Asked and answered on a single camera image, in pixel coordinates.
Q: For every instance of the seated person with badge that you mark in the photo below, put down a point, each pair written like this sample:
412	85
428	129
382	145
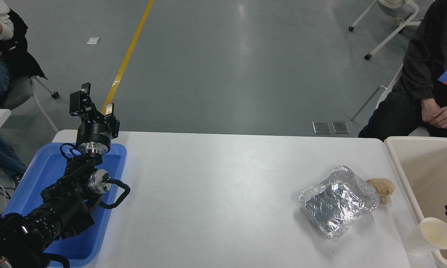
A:
428	48

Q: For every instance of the crumpled foil tray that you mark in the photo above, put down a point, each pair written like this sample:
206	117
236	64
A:
338	204

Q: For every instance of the white chair with steel leg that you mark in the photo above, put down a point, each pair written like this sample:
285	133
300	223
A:
418	131

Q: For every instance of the black jacket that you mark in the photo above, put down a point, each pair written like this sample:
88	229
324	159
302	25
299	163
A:
20	56

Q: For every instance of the white paper scrap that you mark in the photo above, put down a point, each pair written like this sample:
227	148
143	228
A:
93	40

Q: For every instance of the grey chair with white legs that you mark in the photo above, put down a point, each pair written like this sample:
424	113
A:
15	91

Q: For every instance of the metal floor plate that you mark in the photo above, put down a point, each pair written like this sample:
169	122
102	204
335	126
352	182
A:
340	127
321	127

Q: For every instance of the blue plastic tray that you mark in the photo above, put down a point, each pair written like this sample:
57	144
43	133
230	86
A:
37	171

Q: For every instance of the white paper cup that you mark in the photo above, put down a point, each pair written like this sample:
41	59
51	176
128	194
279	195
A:
431	234

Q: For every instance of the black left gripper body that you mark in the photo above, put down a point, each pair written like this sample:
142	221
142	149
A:
94	133

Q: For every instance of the crumpled tan paper ball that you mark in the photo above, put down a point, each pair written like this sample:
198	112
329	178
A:
382	188

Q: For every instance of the large pale bin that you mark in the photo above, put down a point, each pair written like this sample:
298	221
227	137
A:
424	167

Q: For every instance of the white wheeled chair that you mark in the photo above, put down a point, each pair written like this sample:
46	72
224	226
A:
390	32

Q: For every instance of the badge person's right hand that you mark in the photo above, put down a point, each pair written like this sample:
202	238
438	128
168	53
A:
430	109

